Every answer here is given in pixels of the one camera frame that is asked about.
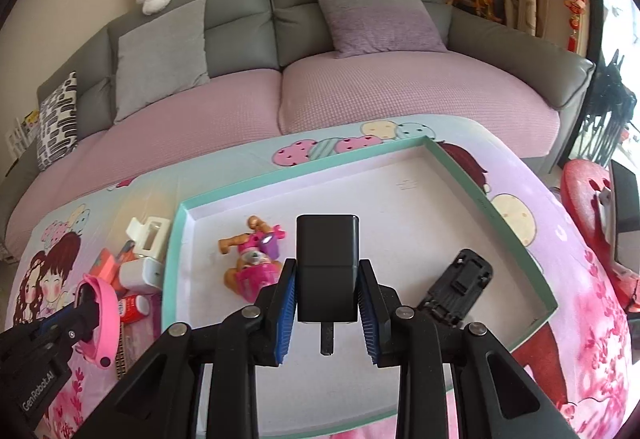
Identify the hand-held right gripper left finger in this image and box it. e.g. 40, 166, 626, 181
75, 258, 301, 439

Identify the dark metal rack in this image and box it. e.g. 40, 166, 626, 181
570, 49, 640, 165

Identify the grey pillow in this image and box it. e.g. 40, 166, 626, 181
114, 0, 211, 125

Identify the grey sofa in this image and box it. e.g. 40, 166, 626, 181
5, 0, 598, 245

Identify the black and white patterned pillow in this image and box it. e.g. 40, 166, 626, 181
37, 72, 80, 171

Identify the pink toy dog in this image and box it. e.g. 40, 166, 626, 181
217, 215, 287, 304

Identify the white hair claw clip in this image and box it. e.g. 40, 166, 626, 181
125, 215, 172, 265

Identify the gold beaded strip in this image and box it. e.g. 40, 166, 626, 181
114, 319, 132, 380

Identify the printed blanket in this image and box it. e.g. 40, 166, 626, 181
0, 114, 631, 439

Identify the purple pillow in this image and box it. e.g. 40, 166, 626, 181
307, 0, 448, 59

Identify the white power adapter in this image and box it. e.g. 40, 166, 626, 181
119, 259, 163, 292

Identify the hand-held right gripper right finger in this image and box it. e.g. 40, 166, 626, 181
357, 259, 581, 439

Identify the orange blue toy case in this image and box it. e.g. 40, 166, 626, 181
92, 240, 137, 292

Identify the black flat panel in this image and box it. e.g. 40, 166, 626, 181
607, 159, 640, 270

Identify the red stool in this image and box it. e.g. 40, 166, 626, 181
560, 159, 640, 315

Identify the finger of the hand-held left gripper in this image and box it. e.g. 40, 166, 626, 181
36, 283, 97, 327
30, 301, 102, 353

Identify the teal-rimmed shallow box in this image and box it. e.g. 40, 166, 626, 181
161, 135, 558, 439

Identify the black power adapter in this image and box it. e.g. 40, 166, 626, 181
296, 214, 361, 356

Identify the small red and white bottle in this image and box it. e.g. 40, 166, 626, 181
116, 294, 151, 326

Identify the pink plastic ring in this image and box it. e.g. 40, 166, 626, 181
75, 273, 121, 370

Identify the stack of books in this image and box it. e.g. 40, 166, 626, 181
5, 112, 41, 155

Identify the pink sofa cover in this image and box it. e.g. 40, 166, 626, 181
5, 50, 561, 245

